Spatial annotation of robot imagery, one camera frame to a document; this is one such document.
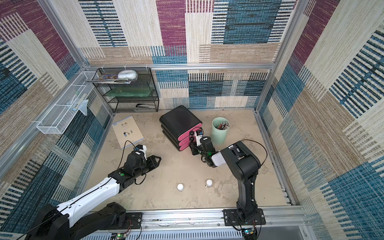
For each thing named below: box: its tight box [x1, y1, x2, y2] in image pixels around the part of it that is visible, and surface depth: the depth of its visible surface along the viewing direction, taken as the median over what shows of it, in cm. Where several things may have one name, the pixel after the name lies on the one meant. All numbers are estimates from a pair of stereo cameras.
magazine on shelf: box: [85, 74, 139, 84], surface depth 82 cm
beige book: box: [112, 115, 145, 150], surface depth 111 cm
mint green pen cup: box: [211, 117, 230, 145], surface depth 94 cm
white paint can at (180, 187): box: [177, 183, 184, 192], surface depth 83 cm
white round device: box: [117, 69, 138, 80], surface depth 91 cm
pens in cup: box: [217, 120, 230, 130], surface depth 91 cm
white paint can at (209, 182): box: [206, 179, 213, 187], surface depth 85 cm
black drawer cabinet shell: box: [159, 105, 203, 152], surface depth 96 cm
